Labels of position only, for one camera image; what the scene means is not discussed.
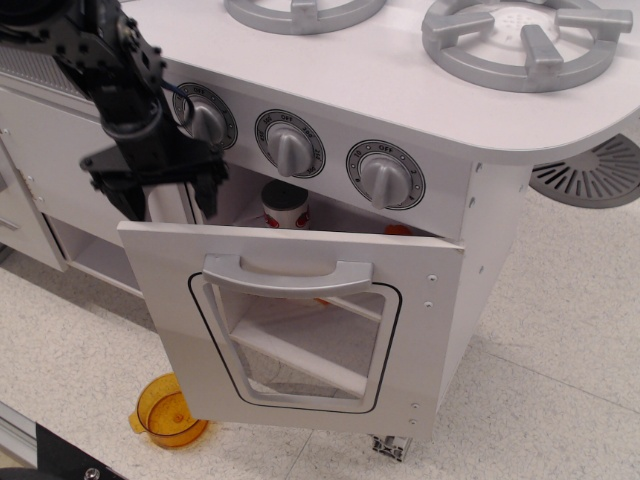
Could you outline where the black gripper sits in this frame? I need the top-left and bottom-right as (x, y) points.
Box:
(80, 112), (229, 221)

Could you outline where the white oven door with window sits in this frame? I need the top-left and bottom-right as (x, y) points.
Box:
(118, 222), (464, 439)

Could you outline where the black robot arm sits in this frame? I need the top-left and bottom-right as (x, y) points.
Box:
(1, 1), (228, 221)

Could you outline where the left grey stove knob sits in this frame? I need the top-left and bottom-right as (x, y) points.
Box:
(173, 83), (238, 149)

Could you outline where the grey stove knob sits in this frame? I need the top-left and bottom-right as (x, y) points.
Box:
(254, 109), (326, 179)
(173, 83), (238, 149)
(346, 140), (426, 211)

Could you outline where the white can with black lid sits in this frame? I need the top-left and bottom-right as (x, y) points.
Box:
(261, 180), (310, 230)

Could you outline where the middle grey stove knob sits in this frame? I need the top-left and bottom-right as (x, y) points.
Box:
(254, 109), (326, 179)

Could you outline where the white cabinet door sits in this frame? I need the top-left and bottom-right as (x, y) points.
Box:
(1, 87), (140, 295)

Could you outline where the white toy kitchen stove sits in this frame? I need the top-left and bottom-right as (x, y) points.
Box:
(1, 1), (639, 410)

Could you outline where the grey left burner grate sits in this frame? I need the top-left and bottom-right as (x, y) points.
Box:
(224, 0), (386, 36)

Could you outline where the grey burner grate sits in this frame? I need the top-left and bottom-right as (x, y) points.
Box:
(422, 1), (633, 93)
(224, 0), (386, 36)

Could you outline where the right grey stove knob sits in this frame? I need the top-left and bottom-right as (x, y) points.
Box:
(346, 140), (426, 211)

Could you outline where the orange transparent toy pot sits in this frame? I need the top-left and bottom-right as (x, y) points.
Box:
(129, 373), (209, 449)

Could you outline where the orange toy food item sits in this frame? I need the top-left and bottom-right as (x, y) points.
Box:
(384, 224), (413, 236)

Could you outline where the aluminium extrusion foot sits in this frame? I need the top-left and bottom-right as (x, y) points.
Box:
(371, 435), (413, 463)

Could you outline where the grey right burner grate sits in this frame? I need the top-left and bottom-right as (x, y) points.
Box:
(422, 1), (633, 93)

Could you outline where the grey slotted round drain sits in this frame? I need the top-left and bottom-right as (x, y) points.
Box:
(529, 134), (639, 209)

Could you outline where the grey oven door handle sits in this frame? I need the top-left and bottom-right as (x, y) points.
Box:
(202, 254), (374, 299)

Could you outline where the blue black arm cable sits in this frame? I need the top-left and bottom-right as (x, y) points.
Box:
(158, 79), (196, 129)

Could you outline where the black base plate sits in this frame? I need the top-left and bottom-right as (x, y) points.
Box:
(0, 420), (129, 480)

